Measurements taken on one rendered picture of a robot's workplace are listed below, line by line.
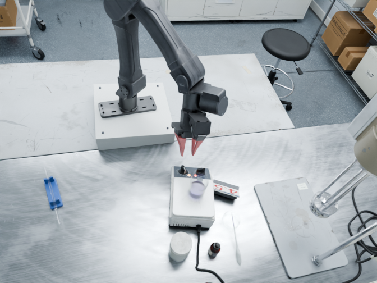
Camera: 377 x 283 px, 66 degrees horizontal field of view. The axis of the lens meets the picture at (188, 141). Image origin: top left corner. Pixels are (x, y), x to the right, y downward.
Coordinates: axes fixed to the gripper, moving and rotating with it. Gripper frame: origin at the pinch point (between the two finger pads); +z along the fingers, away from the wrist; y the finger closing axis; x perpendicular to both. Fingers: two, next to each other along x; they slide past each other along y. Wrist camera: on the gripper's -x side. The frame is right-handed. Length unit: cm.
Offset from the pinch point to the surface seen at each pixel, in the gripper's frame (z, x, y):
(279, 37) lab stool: -30, 110, 97
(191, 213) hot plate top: 11.3, -14.7, -2.1
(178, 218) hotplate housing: 13.6, -13.6, -5.5
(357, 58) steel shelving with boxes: -17, 140, 203
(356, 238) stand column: 5.1, -38.1, 30.6
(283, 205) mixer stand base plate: 14.8, -12.0, 30.6
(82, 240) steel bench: 21.5, -8.5, -31.5
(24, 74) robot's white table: -11, 55, -54
